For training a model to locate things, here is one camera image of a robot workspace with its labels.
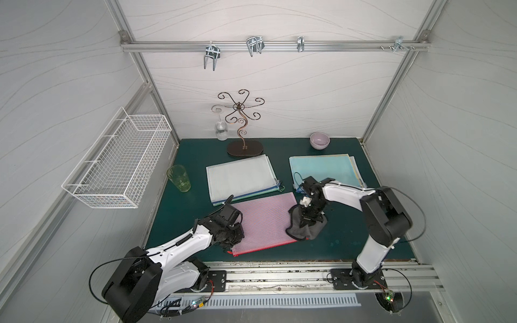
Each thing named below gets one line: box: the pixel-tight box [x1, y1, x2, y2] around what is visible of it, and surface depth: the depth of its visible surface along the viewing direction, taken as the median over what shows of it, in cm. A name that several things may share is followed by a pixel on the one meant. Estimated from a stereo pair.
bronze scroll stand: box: [218, 88, 266, 157], surface depth 98 cm
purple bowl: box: [309, 131, 331, 151], surface depth 117 cm
